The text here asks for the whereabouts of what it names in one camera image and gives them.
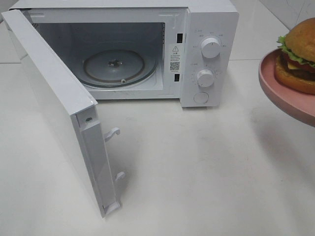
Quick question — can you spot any white microwave knob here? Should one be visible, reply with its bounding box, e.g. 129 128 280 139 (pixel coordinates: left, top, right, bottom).
201 36 221 59
196 69 215 88

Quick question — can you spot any burger with lettuce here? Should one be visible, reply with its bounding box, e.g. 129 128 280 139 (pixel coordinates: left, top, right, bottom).
275 18 315 95

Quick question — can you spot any pink round plate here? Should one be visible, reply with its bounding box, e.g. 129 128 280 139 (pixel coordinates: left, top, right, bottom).
258 49 315 127

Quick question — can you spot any white warning label sticker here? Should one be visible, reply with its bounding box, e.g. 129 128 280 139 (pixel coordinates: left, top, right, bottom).
167 43 183 73

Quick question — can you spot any glass microwave turntable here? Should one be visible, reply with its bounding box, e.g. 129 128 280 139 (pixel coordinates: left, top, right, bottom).
81 49 157 88

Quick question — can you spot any round white door button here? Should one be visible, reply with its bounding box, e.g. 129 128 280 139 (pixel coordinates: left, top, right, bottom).
193 92 209 104

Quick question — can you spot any white microwave oven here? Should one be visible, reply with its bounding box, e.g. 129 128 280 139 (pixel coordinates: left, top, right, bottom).
7 0 239 107

